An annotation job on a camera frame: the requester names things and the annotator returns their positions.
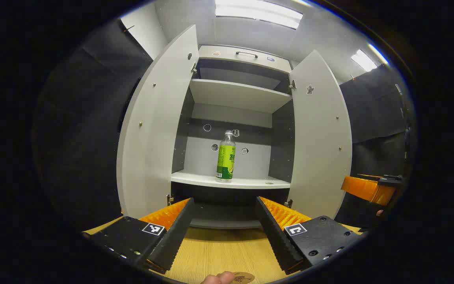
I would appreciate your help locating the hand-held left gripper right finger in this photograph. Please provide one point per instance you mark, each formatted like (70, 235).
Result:
(278, 236)

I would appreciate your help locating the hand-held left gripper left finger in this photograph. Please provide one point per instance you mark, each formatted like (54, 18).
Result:
(175, 236)

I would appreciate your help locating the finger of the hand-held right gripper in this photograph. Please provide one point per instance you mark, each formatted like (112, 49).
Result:
(363, 188)

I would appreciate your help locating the round wooden coaster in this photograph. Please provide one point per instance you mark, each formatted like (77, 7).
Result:
(245, 278)

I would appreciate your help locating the white cabinet door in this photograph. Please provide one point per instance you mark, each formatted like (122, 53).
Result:
(152, 138)
(317, 150)

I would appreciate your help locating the green label plastic bottle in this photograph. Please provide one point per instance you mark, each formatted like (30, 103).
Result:
(226, 161)

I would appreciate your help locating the white cabinet shelf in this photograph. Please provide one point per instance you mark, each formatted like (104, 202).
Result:
(199, 179)
(235, 94)

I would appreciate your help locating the small ceiling light panel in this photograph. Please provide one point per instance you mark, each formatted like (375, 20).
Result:
(363, 60)

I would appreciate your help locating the black backdrop cloth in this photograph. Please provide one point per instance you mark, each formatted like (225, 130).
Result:
(85, 138)

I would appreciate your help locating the large ceiling light panel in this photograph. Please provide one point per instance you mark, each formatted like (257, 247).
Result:
(258, 14)

